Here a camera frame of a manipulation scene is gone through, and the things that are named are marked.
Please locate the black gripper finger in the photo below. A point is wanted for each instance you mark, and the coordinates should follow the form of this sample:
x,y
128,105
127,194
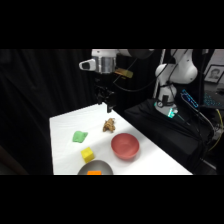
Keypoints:
x,y
100,100
110,106

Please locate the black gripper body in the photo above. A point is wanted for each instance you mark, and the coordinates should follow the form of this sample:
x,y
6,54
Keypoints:
x,y
105,87

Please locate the green triangle block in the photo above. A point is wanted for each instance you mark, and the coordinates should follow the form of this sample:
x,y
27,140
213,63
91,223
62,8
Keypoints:
x,y
80,136

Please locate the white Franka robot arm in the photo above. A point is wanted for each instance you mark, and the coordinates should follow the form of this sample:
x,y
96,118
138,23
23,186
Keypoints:
x,y
178,71

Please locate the pink bowl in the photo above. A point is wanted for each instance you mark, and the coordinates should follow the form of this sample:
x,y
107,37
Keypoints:
x,y
125,146

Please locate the grey bowl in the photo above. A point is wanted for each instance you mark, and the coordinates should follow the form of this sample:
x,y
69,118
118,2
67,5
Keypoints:
x,y
96,165

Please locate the brown plush toy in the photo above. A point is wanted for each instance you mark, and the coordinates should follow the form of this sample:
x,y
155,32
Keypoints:
x,y
109,125

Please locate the yellow cube block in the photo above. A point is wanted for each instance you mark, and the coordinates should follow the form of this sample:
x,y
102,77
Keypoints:
x,y
87,155

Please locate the black curtain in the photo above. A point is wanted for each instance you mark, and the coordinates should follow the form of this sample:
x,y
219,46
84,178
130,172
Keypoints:
x,y
40,100

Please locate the green status light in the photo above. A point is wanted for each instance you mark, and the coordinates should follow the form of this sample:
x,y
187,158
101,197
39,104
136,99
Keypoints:
x,y
171,113

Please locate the black covered robot stand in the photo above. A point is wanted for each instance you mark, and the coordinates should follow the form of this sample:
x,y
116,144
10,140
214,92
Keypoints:
x,y
166,133

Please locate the orange block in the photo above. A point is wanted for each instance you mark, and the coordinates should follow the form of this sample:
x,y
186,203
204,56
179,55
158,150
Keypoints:
x,y
94,172

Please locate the blue lit device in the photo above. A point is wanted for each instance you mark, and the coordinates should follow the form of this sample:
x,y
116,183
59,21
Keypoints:
x,y
189,98

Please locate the blue lit keyboard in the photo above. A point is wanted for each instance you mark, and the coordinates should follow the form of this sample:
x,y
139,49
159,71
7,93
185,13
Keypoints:
x,y
213,101

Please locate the framed portrait picture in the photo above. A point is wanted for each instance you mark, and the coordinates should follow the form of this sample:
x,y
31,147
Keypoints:
x,y
214,74

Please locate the amber wrist camera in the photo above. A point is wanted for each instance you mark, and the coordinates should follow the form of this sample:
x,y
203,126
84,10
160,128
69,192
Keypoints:
x,y
124,73

